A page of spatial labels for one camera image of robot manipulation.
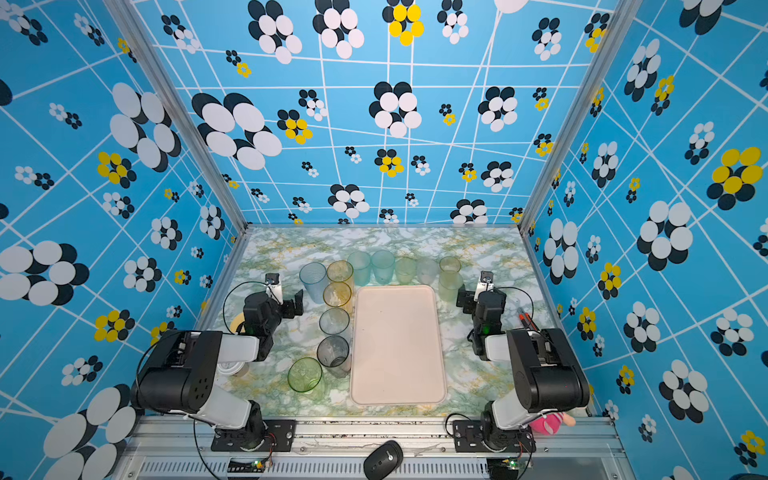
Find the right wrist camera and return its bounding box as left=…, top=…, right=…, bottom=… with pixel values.
left=474, top=270, right=494, bottom=302

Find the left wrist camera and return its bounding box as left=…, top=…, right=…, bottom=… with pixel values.
left=264, top=273, right=283, bottom=305

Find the teal cup left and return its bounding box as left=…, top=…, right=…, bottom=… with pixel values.
left=347, top=250, right=372, bottom=287

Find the pink plush doll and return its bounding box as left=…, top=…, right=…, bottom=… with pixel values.
left=530, top=412, right=576, bottom=436

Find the amber cup front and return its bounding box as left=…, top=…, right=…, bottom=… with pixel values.
left=323, top=282, right=354, bottom=314

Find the dark smoky cup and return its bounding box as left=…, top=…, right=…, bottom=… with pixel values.
left=316, top=335, right=351, bottom=378

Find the blue-grey translucent cup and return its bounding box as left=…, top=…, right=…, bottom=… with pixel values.
left=299, top=262, right=329, bottom=304

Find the teal cup right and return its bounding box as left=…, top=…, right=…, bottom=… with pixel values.
left=371, top=250, right=396, bottom=285

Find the green translucent cup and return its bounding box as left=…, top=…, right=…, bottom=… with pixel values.
left=287, top=357, right=323, bottom=393

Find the grey-blue clear cup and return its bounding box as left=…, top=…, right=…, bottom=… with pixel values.
left=319, top=307, right=351, bottom=338

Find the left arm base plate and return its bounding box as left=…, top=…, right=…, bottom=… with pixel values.
left=211, top=419, right=298, bottom=453

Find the black computer mouse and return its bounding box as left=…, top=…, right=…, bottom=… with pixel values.
left=363, top=440, right=403, bottom=480

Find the amber cup back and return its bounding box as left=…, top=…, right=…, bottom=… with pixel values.
left=326, top=260, right=355, bottom=289

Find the light green cup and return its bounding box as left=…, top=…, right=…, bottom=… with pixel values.
left=395, top=257, right=417, bottom=285

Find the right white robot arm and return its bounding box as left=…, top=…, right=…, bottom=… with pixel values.
left=454, top=286, right=590, bottom=453

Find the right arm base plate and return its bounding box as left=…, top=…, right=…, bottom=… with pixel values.
left=448, top=419, right=537, bottom=455

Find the pale green tall cup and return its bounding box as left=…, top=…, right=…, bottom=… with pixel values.
left=438, top=271, right=464, bottom=304

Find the red black utility knife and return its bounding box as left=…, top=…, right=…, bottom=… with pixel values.
left=519, top=310, right=540, bottom=332

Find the teal cup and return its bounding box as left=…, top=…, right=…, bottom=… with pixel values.
left=371, top=250, right=396, bottom=285
left=347, top=250, right=372, bottom=287

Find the beige plastic tray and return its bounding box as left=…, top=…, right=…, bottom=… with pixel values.
left=350, top=285, right=447, bottom=406

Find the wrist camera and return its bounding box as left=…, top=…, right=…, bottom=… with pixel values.
left=474, top=270, right=494, bottom=302
left=264, top=273, right=283, bottom=305

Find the aluminium front frame rail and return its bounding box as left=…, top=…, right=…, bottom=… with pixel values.
left=114, top=417, right=635, bottom=479

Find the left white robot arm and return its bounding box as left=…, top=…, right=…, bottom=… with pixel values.
left=131, top=291, right=303, bottom=453

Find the small amber cup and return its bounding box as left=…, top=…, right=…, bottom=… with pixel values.
left=438, top=256, right=462, bottom=273

